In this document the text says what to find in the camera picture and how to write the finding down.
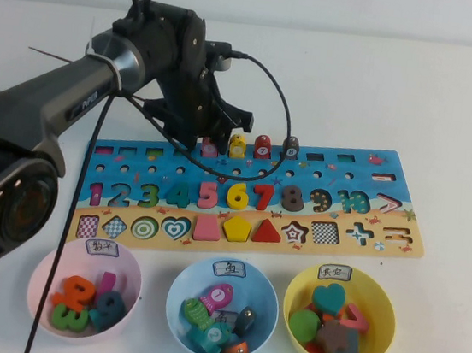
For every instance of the brown fish peg eight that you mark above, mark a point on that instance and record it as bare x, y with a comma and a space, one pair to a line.
293, 151

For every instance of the brown number eight piece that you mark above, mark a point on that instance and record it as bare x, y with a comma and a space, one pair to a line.
292, 198

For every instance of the green circle piece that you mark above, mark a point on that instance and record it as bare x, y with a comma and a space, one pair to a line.
303, 327

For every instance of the yellow plastic bowl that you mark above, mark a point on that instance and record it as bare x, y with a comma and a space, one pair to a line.
382, 315

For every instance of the paper label on blue bowl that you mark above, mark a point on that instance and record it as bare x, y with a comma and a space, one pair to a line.
229, 269

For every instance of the red fish peg seven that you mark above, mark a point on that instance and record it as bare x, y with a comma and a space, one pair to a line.
263, 147

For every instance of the dark teal fish piece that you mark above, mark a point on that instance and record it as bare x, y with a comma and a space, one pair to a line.
245, 322

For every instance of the dark teal number nine piece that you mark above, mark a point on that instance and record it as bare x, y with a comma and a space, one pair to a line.
116, 312

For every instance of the colourful wooden puzzle board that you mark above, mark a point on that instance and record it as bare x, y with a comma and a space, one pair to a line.
329, 188

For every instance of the blue plastic bowl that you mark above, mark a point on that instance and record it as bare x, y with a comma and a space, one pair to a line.
180, 299

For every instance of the orange number two piece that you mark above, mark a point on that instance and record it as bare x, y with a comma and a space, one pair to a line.
83, 295

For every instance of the orange fish piece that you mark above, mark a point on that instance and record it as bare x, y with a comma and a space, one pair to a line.
234, 350

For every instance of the teal heart piece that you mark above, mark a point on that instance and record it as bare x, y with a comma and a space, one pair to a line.
328, 300

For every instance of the yellow number six piece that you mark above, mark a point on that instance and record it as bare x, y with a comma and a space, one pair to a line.
233, 197

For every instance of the green striped fish piece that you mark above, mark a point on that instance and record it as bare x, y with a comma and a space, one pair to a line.
197, 314

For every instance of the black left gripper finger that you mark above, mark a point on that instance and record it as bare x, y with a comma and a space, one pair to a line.
224, 141
185, 139

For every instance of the pink number one piece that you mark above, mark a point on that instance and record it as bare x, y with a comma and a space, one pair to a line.
106, 283

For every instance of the pink trapezoid piece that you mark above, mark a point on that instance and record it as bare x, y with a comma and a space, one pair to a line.
206, 231

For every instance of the pink fish peg five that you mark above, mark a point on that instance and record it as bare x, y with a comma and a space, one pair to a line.
209, 149

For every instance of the red triangle piece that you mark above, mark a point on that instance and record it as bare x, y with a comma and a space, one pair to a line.
267, 234

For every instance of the paper label on yellow bowl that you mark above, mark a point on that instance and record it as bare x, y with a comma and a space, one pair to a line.
334, 272

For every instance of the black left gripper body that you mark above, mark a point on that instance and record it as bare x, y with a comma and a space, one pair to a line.
192, 111

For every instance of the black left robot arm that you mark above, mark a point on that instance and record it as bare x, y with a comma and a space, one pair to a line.
35, 96

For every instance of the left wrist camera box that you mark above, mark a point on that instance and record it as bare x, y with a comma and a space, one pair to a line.
220, 60

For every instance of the paper label on pink bowl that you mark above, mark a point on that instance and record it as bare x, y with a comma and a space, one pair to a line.
102, 249

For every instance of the pink number five piece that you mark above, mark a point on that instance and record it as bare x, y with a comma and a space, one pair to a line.
208, 203

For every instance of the pink greater-than sign piece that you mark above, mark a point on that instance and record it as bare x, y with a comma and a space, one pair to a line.
362, 323

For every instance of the yellow pentagon piece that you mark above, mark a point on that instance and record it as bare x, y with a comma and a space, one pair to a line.
237, 230

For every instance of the green number three piece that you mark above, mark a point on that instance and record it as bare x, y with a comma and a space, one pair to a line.
61, 318

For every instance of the white zip tie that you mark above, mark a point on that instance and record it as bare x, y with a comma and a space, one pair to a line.
112, 67

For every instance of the pink fish piece one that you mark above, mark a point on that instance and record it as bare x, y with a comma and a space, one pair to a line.
217, 297

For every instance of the pink plastic bowl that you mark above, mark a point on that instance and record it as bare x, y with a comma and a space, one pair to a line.
39, 290

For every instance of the red number seven piece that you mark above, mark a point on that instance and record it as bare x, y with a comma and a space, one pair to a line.
264, 190

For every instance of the orange shape piece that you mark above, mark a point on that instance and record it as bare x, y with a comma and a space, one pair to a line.
313, 351

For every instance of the teal fish piece two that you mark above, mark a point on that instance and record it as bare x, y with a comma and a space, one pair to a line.
212, 335

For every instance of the yellow fish peg six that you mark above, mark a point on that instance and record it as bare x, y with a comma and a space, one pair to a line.
237, 148

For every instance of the brown star piece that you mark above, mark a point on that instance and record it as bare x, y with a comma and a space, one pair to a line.
330, 336

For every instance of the blue-grey square piece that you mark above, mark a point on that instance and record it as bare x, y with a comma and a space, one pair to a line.
350, 347

